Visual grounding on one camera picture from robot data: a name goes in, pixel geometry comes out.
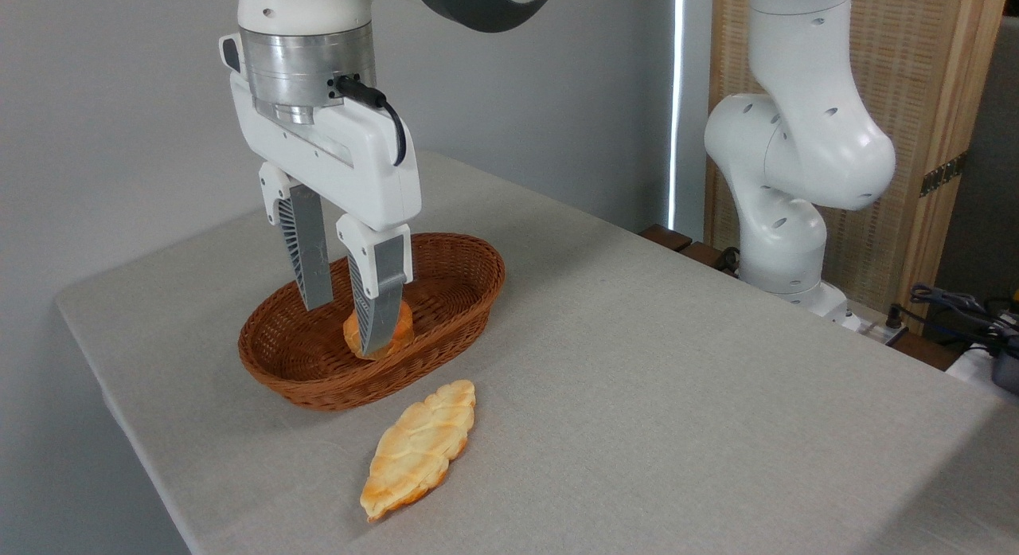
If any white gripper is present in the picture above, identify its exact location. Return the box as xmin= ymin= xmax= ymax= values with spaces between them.
xmin=229 ymin=71 xmax=423 ymax=359

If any small golden croissant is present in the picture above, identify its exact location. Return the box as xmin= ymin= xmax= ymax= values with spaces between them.
xmin=342 ymin=299 xmax=415 ymax=361

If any long flat braided bread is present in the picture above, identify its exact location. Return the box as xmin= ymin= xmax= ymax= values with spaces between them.
xmin=360 ymin=380 xmax=477 ymax=522

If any brown wicker basket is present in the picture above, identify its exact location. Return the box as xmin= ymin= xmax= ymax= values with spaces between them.
xmin=238 ymin=233 xmax=506 ymax=412

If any dark brown wooden block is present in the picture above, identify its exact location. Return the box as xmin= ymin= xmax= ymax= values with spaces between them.
xmin=639 ymin=224 xmax=693 ymax=253
xmin=678 ymin=241 xmax=740 ymax=277

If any white power strip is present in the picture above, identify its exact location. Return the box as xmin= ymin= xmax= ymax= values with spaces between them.
xmin=842 ymin=300 xmax=910 ymax=346

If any metal screen hinge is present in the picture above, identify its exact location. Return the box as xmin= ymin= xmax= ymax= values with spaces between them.
xmin=919 ymin=151 xmax=969 ymax=198

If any dark grey box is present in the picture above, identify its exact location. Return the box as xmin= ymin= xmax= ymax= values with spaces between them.
xmin=990 ymin=346 xmax=1019 ymax=395

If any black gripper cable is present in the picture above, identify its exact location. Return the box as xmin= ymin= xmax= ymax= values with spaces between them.
xmin=334 ymin=75 xmax=408 ymax=167

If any black cable bundle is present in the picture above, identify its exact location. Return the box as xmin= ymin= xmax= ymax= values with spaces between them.
xmin=908 ymin=283 xmax=1019 ymax=357

